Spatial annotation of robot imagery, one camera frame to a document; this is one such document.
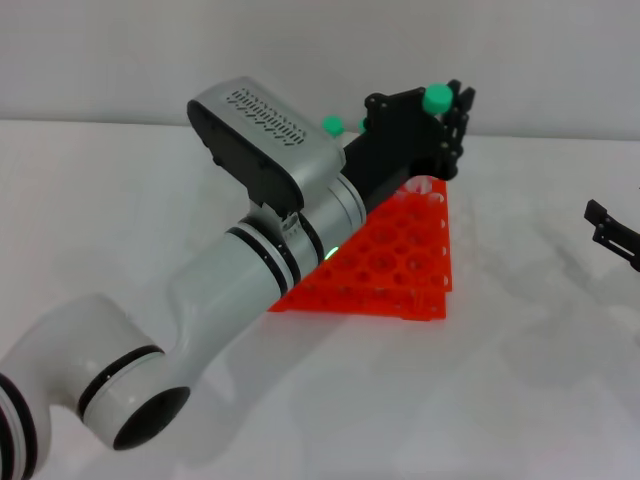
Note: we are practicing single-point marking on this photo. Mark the green-capped clear test tube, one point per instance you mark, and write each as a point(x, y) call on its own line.
point(362, 126)
point(332, 125)
point(437, 97)

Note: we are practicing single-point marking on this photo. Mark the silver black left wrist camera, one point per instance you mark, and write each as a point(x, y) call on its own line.
point(265, 140)

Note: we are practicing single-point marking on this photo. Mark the orange plastic test tube rack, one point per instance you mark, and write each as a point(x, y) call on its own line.
point(400, 270)

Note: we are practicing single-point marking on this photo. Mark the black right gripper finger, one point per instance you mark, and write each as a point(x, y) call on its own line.
point(612, 230)

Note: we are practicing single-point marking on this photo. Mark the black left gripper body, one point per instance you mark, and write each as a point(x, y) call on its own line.
point(400, 135)

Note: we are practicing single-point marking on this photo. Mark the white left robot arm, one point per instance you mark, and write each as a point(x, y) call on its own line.
point(225, 280)

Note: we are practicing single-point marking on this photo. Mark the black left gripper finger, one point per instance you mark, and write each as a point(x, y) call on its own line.
point(462, 135)
point(455, 90)

